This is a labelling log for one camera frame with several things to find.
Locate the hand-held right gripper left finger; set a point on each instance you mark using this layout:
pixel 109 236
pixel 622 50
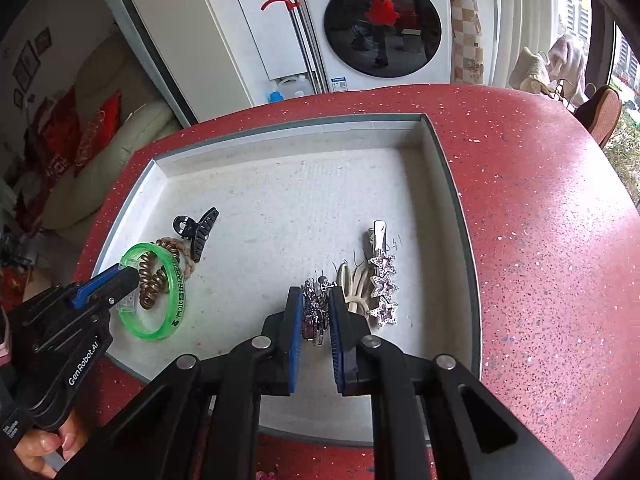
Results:
pixel 295 340

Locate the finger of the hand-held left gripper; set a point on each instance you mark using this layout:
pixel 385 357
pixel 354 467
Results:
pixel 120 287
pixel 92 290

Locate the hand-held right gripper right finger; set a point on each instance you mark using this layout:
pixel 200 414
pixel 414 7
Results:
pixel 340 345

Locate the purple silver rhinestone brooch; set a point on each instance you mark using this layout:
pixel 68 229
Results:
pixel 315 320

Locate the beige bow hair clip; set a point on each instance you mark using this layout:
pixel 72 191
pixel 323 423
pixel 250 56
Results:
pixel 357 295

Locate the green translucent bangle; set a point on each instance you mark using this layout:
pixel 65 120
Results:
pixel 177 305

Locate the silver star hair clip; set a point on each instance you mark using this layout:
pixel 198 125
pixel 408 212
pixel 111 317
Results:
pixel 382 285

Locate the black hair claw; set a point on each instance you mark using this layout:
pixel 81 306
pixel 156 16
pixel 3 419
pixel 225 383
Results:
pixel 200 240

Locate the grey jewelry tray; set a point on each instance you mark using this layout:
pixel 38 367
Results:
pixel 300 195

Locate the person's left hand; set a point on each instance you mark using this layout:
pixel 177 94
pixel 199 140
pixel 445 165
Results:
pixel 47 447

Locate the small dark hook earring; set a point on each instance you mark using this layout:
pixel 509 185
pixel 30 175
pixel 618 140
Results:
pixel 322 280

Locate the sofa with red blanket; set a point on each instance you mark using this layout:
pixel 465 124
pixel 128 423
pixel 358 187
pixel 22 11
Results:
pixel 50 160

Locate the red embroidered cushion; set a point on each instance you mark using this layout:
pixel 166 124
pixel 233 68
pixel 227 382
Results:
pixel 97 132

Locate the white jug with blue cap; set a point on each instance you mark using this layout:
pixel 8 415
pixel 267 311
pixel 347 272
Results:
pixel 287 91

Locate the white washing machine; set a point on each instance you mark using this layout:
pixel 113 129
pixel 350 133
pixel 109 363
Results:
pixel 310 35

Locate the mop with red hook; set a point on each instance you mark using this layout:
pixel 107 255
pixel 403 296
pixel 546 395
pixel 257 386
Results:
pixel 292 5

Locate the checkered cloth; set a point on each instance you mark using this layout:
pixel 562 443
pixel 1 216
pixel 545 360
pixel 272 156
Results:
pixel 467 35

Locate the hanging clothes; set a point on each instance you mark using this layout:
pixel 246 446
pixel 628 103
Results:
pixel 565 60

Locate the white curtain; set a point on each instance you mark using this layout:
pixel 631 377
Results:
pixel 525 10

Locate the small dark picture frame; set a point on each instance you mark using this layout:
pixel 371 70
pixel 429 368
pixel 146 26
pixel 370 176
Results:
pixel 18 96

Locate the tall picture frame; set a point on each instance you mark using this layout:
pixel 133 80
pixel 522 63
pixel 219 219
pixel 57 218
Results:
pixel 29 62

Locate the small red picture frame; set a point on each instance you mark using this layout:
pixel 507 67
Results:
pixel 43 38

